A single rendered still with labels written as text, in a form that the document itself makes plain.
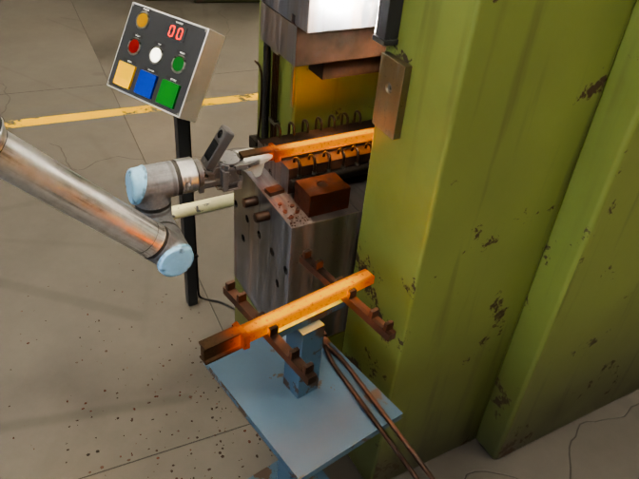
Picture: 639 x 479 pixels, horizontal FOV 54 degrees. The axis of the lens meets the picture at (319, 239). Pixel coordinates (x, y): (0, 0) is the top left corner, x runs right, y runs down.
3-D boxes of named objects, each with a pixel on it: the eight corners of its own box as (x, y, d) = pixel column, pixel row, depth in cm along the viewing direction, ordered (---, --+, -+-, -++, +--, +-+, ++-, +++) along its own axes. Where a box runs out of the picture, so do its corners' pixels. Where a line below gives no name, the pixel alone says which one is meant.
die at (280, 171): (287, 194, 168) (289, 166, 163) (257, 159, 182) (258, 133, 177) (414, 165, 186) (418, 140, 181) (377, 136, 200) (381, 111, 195)
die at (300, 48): (294, 67, 147) (297, 27, 142) (260, 38, 161) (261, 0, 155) (436, 48, 165) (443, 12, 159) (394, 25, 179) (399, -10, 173)
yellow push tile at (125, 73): (127, 89, 199) (135, 66, 197) (111, 82, 202) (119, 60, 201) (132, 90, 200) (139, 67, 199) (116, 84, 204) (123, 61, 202)
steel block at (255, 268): (283, 352, 182) (291, 228, 156) (234, 275, 208) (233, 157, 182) (436, 299, 206) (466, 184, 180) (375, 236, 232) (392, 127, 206)
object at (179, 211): (140, 231, 203) (138, 218, 200) (135, 222, 207) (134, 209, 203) (263, 203, 222) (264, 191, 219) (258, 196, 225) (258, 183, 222)
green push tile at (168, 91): (171, 108, 190) (179, 85, 188) (154, 101, 193) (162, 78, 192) (175, 109, 191) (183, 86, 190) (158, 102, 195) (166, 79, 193)
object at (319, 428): (298, 485, 131) (299, 480, 129) (203, 364, 155) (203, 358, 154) (401, 418, 146) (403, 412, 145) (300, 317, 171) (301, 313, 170)
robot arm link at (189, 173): (170, 153, 158) (183, 171, 151) (189, 149, 160) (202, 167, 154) (172, 183, 163) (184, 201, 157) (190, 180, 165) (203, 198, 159)
